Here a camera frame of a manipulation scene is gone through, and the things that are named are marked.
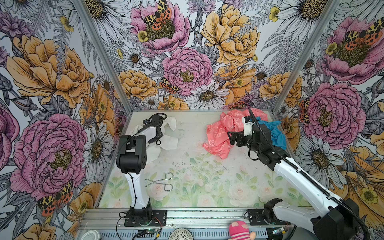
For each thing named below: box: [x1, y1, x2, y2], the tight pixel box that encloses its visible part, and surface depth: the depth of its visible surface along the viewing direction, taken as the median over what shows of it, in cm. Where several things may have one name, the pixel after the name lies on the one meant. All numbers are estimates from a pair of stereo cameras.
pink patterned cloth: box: [202, 108, 268, 159], surface depth 101 cm
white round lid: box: [80, 229, 100, 240], surface depth 65 cm
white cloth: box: [132, 116, 179, 164], surface depth 99 cm
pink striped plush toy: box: [227, 220, 256, 240], surface depth 67 cm
